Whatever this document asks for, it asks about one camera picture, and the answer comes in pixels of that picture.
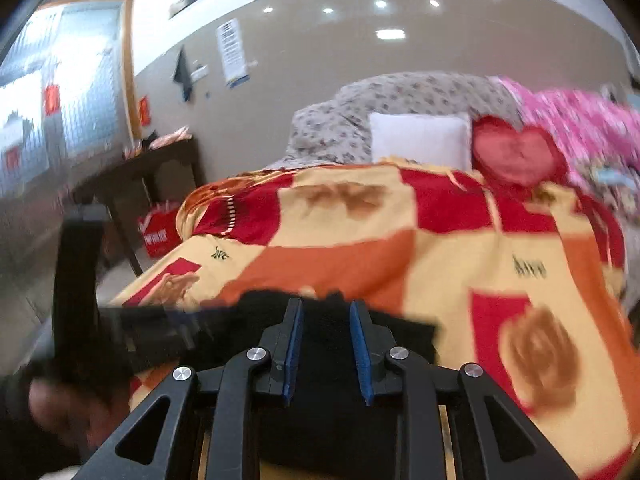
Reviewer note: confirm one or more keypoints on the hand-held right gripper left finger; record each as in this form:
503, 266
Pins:
292, 355

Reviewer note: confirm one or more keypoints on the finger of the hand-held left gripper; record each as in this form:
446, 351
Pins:
165, 330

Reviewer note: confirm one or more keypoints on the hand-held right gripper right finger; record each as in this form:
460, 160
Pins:
361, 355

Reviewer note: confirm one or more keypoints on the black pants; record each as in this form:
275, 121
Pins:
325, 360

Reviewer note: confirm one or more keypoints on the person's left hand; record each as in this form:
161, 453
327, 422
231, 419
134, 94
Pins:
60, 410

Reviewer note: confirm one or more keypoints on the red shopping bag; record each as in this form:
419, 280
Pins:
157, 232

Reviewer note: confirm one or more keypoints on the orange red printed blanket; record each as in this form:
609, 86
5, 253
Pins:
400, 260

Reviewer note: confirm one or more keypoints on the red paper on door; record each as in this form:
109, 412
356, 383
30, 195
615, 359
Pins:
9, 160
51, 100

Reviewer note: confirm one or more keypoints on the dark wooden table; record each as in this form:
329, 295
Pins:
160, 154

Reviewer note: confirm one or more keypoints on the pink cloth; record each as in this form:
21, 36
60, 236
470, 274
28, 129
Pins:
170, 137

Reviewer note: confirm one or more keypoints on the frosted glass door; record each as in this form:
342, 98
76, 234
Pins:
85, 85

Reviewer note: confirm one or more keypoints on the dark hanging cloth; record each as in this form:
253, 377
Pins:
183, 75

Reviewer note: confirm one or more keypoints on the white pillow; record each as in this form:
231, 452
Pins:
420, 137

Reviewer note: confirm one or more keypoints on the grey floral quilt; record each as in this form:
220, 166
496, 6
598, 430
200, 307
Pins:
350, 110

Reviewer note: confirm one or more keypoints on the red heart cushion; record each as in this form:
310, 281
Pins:
515, 152

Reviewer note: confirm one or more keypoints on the floral cloth bundle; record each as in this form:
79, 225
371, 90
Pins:
582, 180

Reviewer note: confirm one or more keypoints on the blue face mask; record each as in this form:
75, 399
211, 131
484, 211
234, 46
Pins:
612, 175

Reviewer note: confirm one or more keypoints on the rectangular ceiling light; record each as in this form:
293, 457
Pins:
390, 35

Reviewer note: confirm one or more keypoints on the pink penguin print quilt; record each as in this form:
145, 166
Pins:
590, 120

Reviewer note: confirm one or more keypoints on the red wall paper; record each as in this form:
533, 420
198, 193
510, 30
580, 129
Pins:
144, 110

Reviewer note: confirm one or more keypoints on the wall calendar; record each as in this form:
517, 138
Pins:
231, 50

